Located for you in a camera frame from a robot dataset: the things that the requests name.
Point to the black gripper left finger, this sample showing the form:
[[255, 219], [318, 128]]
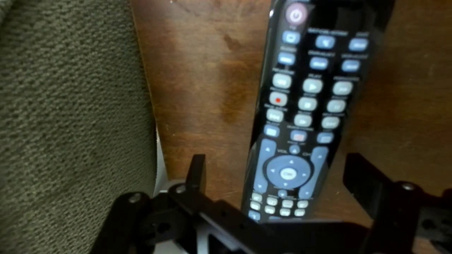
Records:
[[195, 171]]

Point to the dark brown wooden side table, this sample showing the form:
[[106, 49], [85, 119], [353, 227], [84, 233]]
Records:
[[202, 85]]

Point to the beige fabric sofa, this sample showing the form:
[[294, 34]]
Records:
[[71, 117]]

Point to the glossy black remote blue buttons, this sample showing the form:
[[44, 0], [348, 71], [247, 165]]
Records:
[[305, 93]]

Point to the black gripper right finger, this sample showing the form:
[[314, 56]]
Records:
[[369, 185]]

